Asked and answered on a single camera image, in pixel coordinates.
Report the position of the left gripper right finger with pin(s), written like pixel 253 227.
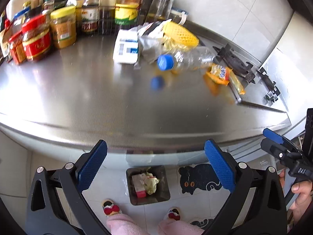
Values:
pixel 256 202

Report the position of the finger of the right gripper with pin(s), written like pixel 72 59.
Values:
pixel 287 157
pixel 279 139

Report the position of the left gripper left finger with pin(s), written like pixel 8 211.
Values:
pixel 45 213

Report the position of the orange snack wrapper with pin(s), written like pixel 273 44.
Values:
pixel 223 75

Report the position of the red white carton box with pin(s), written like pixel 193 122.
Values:
pixel 139 185

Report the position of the yellow paper bag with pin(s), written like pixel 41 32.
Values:
pixel 150 183

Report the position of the clear plastic bottle blue cap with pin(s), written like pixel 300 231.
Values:
pixel 179 61

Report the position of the metal trash bin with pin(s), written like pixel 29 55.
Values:
pixel 162 193

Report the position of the person's right hand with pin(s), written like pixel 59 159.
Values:
pixel 303 200

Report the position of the gas stove top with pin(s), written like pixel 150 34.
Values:
pixel 248 71

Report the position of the left slipper with red bow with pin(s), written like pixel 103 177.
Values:
pixel 110 208

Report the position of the slipper with red bow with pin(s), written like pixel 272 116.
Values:
pixel 173 214
pixel 110 208

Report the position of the black cat floor mat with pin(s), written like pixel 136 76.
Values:
pixel 201 176

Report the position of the right slipper with red bow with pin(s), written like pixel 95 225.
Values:
pixel 173 214

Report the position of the pink right trouser leg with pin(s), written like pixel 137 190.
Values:
pixel 170 226

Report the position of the yellow foam fruit net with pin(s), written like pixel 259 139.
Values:
pixel 180 34

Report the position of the blue-lid glass jar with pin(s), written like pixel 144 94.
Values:
pixel 178 16

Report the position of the white blue paper box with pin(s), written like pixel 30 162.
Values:
pixel 126 50

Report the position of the red-lid chili sauce jar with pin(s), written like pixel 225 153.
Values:
pixel 36 38

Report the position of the glass oil dispenser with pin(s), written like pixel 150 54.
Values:
pixel 160 9

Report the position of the yellow-lid peanut butter jar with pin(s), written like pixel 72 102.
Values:
pixel 63 26

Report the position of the large yellow-label sauce bottle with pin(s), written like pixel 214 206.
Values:
pixel 128 2

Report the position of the black wire condiment rack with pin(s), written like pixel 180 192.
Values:
pixel 108 20

